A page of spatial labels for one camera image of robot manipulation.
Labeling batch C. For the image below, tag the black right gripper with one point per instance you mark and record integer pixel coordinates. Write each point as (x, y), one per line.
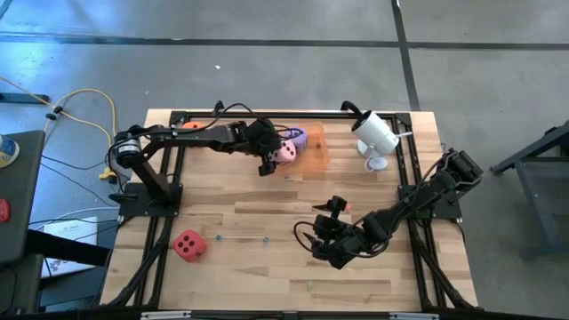
(338, 240)

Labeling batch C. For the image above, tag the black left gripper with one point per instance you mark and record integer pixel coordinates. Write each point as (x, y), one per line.
(262, 138)

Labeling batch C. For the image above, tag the large pink foam die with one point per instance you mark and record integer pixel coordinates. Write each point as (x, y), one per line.
(286, 153)

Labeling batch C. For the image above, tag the large purple foam die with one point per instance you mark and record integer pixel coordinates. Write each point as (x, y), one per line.
(300, 140)

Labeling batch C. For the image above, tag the large orange foam die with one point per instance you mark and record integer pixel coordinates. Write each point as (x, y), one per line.
(193, 125)

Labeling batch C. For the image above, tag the large red foam die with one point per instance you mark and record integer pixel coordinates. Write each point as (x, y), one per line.
(189, 245)

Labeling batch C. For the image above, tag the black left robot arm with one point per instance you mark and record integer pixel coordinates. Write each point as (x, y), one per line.
(195, 135)

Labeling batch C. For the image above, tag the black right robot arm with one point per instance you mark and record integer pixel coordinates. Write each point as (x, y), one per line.
(400, 209)

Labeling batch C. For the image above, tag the orange translucent plastic bin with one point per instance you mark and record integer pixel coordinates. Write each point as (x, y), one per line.
(318, 162)

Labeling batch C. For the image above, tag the black curved clamp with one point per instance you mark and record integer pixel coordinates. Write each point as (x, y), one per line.
(218, 106)
(351, 106)

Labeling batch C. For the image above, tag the white cardboard box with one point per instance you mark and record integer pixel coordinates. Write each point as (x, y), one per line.
(71, 231)

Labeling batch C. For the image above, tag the black metal cart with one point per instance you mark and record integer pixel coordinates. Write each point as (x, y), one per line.
(533, 152)

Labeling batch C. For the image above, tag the black beam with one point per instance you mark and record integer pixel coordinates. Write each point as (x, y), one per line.
(66, 249)

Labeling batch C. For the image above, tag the black floor bar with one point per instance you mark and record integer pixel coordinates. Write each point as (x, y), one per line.
(26, 98)

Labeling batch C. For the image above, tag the grey side table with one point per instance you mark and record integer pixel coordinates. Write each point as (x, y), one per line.
(22, 186)

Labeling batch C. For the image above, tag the round blue yellow can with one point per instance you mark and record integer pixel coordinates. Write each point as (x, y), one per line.
(6, 153)

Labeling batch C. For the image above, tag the black aluminium table frame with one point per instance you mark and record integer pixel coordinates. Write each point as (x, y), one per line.
(333, 115)

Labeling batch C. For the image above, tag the silver metal bracket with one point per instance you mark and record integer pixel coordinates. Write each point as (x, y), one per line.
(164, 315)
(413, 316)

